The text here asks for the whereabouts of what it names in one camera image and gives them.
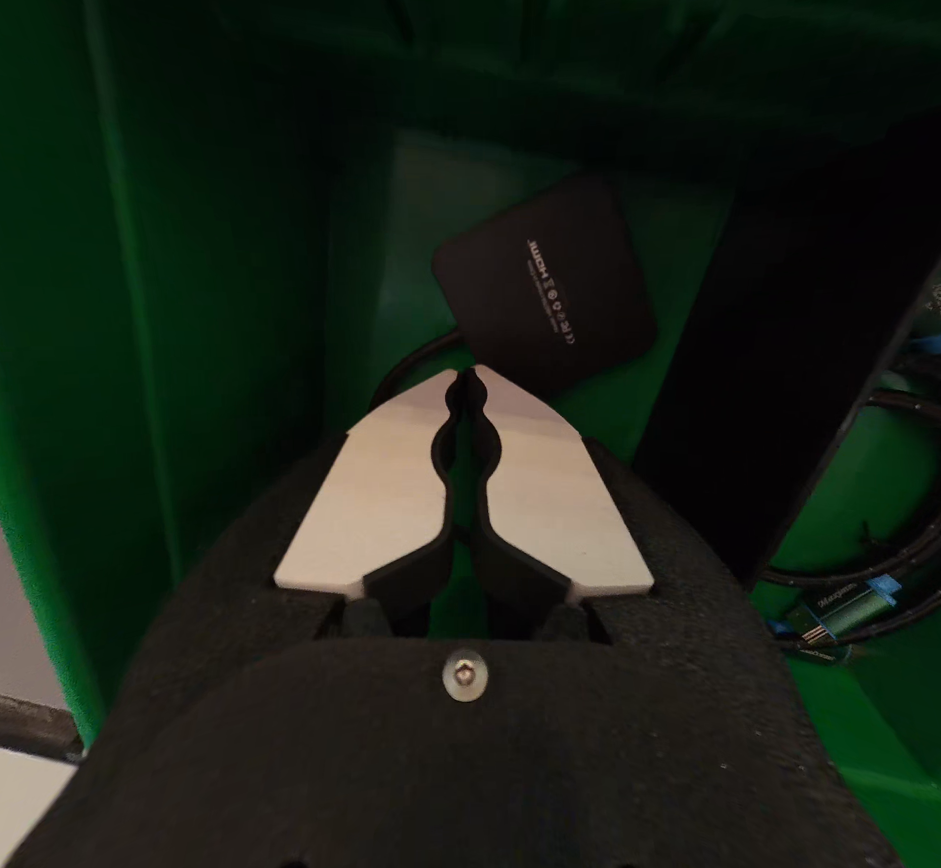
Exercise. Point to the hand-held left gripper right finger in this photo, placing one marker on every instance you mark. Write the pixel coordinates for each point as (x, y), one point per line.
(566, 516)

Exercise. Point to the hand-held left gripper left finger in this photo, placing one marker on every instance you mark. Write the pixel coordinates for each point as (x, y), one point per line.
(375, 516)

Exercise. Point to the green plastic bin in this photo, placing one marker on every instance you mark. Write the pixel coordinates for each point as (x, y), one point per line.
(177, 295)

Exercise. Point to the black flat panel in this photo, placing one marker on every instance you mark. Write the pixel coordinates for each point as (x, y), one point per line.
(780, 369)

